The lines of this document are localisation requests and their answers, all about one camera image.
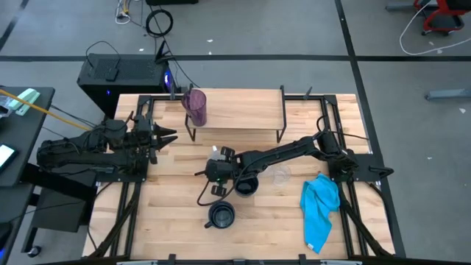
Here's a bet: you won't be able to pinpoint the black aluminium rig frame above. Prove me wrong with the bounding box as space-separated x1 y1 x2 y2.
88 93 394 259

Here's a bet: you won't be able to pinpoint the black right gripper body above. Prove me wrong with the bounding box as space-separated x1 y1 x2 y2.
204 146 242 196

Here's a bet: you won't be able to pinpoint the black antenna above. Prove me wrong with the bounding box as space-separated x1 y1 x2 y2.
154 39 172 63

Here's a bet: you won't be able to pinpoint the mint green stapler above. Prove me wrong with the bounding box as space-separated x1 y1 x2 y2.
7 88 41 117

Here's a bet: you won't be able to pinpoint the grey metal bar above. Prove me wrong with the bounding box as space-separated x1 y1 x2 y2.
425 87 471 102

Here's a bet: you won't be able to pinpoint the black desk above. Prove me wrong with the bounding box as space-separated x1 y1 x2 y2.
0 86 56 188

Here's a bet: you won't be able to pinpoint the long white cable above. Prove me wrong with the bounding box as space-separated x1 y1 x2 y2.
399 0 471 56

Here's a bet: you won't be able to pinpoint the black computer tower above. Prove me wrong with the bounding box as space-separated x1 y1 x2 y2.
76 53 174 119

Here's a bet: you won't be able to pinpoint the black mug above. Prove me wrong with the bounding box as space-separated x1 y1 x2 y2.
234 175 260 198
204 200 236 230

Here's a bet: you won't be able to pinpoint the red chair base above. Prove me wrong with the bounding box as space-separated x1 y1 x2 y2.
413 0 471 37

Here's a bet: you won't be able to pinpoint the white and yellow cable bundle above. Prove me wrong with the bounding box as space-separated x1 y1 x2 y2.
115 0 134 25

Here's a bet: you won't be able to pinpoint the small black box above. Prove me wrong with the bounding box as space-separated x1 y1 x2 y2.
105 60 121 82

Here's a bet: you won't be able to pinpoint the black side cart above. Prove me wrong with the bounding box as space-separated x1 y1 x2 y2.
21 161 99 258

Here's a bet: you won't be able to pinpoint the blue cloth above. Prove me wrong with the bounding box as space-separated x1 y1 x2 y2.
299 172 341 255

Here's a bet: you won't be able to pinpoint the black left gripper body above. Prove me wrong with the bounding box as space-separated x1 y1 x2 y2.
132 114 158 166

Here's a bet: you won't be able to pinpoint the smartphone lit screen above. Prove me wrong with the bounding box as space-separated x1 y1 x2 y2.
0 144 20 174

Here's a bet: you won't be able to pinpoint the wooden shelf black metal legs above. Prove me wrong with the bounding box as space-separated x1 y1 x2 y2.
185 84 288 144

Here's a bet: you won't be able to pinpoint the purple faceted plastic tumbler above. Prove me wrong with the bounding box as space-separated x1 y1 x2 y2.
181 88 208 127

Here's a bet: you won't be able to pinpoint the yellow strap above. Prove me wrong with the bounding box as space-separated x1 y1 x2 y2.
0 88 93 132

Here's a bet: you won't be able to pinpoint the coiled black cable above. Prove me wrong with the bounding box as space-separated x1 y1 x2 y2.
145 8 174 38

